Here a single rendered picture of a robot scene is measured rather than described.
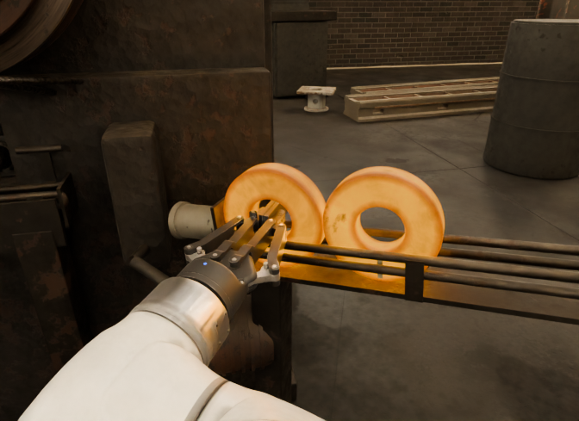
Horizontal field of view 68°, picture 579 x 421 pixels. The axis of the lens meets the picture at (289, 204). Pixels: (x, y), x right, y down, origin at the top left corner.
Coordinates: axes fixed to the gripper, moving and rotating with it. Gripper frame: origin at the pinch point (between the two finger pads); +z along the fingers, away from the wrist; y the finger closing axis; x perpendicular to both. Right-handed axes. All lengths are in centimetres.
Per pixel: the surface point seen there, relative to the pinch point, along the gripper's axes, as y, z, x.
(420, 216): 20.0, -1.1, 4.0
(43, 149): -41.3, -1.5, 5.0
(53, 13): -29.8, -1.8, 26.1
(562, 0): 85, 412, -8
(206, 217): -10.4, -1.9, -1.9
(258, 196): -1.8, -1.2, 2.9
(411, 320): 18, 66, -77
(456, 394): 34, 39, -75
